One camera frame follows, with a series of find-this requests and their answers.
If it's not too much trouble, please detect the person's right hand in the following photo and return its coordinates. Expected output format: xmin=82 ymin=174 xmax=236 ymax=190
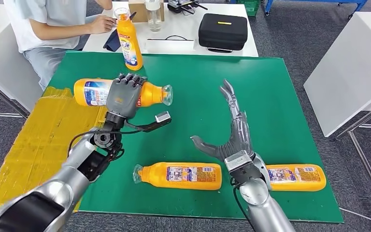
xmin=87 ymin=14 xmax=117 ymax=34

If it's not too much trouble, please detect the green plastic crate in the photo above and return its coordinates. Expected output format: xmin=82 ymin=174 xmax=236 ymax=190
xmin=235 ymin=0 xmax=262 ymax=16

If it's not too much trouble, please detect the brown cardboard box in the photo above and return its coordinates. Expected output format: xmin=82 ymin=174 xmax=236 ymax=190
xmin=128 ymin=0 xmax=165 ymax=23

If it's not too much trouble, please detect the flat white box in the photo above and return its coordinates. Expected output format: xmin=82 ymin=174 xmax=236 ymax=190
xmin=144 ymin=39 xmax=195 ymax=54

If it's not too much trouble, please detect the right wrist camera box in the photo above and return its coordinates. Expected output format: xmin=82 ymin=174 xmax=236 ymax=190
xmin=224 ymin=150 xmax=263 ymax=185

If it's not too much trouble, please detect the thin black cable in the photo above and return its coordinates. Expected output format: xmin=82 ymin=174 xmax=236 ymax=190
xmin=147 ymin=35 xmax=194 ymax=42

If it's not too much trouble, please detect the white floor cable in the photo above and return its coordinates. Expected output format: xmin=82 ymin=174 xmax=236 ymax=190
xmin=339 ymin=204 xmax=371 ymax=223

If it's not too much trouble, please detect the green table mat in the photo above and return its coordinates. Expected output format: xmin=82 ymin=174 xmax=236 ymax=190
xmin=48 ymin=50 xmax=344 ymax=224

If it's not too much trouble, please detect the orange detergent bottle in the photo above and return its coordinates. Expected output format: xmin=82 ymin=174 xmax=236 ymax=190
xmin=262 ymin=164 xmax=327 ymax=192
xmin=73 ymin=78 xmax=173 ymax=108
xmin=113 ymin=7 xmax=144 ymax=71
xmin=132 ymin=162 xmax=223 ymax=191

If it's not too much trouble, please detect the black zip carry case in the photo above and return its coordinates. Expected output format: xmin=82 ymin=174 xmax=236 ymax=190
xmin=198 ymin=13 xmax=248 ymax=54

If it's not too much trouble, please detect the white side table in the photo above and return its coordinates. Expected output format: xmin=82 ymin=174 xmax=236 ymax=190
xmin=0 ymin=0 xmax=43 ymax=117

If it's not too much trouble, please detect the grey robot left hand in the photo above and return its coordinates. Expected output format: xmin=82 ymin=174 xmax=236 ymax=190
xmin=106 ymin=72 xmax=148 ymax=120

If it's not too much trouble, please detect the person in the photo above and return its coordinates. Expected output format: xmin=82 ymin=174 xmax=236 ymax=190
xmin=3 ymin=0 xmax=117 ymax=91

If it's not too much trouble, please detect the white table with metal legs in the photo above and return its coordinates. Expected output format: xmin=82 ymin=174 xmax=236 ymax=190
xmin=303 ymin=12 xmax=371 ymax=216

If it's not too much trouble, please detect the clear plastic water bottle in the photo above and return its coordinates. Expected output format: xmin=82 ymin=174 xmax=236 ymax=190
xmin=144 ymin=0 xmax=163 ymax=32

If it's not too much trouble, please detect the white desk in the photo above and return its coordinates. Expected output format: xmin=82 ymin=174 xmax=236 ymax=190
xmin=82 ymin=1 xmax=259 ymax=58

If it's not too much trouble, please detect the blue metal cart frame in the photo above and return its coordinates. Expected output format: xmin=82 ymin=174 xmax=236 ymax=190
xmin=264 ymin=0 xmax=369 ymax=20

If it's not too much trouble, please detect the yellow taped cardboard sheet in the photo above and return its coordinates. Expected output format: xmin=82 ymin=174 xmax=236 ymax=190
xmin=0 ymin=86 xmax=109 ymax=212

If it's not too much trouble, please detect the black remote controller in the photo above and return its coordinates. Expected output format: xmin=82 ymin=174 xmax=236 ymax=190
xmin=167 ymin=0 xmax=209 ymax=14

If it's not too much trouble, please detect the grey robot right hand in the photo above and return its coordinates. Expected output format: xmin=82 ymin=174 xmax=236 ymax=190
xmin=190 ymin=79 xmax=255 ymax=162

